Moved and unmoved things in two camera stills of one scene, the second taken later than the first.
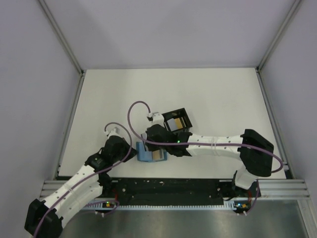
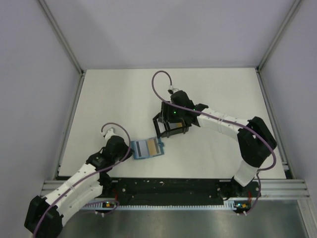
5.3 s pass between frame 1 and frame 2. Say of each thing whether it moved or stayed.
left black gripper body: stayed
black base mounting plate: stayed
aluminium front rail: stayed
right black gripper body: moved
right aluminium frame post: stayed
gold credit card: moved
